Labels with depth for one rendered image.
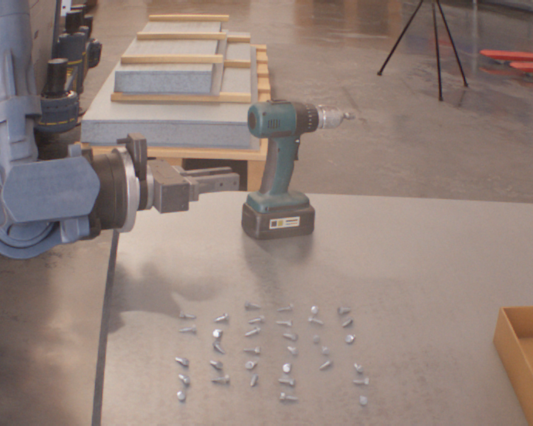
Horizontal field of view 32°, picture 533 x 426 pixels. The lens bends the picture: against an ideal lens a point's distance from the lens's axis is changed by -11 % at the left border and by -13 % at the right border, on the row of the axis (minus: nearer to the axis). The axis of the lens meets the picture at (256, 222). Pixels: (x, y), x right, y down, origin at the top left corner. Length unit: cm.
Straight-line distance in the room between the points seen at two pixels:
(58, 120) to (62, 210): 233
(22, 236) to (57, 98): 227
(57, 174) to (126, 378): 40
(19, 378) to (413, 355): 140
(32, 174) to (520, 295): 83
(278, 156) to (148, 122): 226
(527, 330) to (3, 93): 95
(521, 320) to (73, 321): 171
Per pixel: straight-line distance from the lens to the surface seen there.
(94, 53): 507
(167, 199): 163
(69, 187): 156
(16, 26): 165
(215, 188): 170
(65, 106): 386
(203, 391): 129
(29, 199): 154
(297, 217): 177
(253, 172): 390
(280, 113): 170
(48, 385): 255
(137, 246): 171
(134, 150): 163
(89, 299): 303
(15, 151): 160
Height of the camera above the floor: 131
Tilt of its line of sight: 21 degrees down
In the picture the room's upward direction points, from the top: 3 degrees clockwise
